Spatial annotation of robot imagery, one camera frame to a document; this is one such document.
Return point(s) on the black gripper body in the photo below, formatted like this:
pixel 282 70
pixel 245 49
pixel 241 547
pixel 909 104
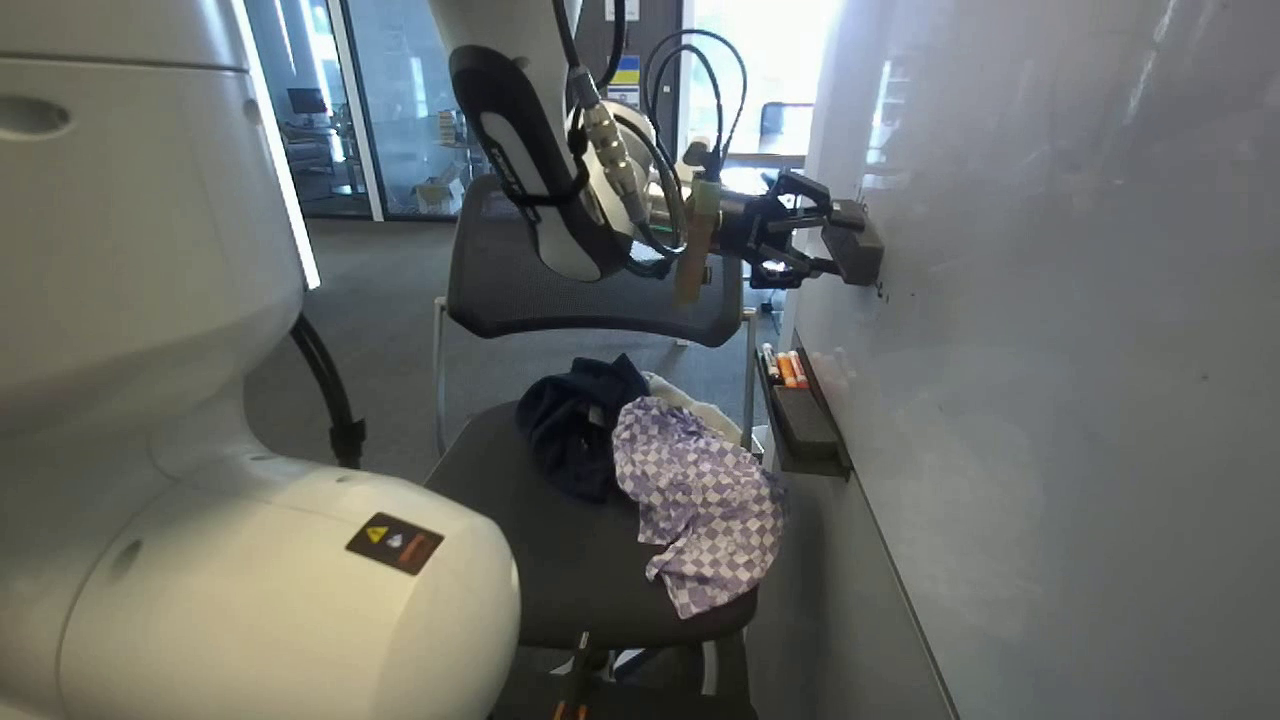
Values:
pixel 754 240

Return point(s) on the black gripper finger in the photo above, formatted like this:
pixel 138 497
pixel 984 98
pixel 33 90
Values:
pixel 812 268
pixel 812 195

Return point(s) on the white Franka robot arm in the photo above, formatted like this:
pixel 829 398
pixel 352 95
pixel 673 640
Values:
pixel 162 267

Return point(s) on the orange marker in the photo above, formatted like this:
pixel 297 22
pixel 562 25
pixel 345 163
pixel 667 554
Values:
pixel 795 371

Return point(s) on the door with blue yellow sticker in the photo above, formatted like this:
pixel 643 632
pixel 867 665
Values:
pixel 663 40

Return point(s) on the dark navy cloth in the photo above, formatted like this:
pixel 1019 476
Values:
pixel 573 427

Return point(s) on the purple checkered cloth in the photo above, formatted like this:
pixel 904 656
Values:
pixel 703 505

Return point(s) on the black mesh office chair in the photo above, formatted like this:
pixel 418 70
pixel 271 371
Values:
pixel 562 563

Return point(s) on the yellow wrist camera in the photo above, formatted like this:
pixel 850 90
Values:
pixel 698 246

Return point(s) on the white wall whiteboard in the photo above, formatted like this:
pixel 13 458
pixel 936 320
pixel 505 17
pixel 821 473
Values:
pixel 1067 334

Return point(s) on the white slanted post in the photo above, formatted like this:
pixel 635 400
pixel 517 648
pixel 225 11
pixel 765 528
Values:
pixel 274 147

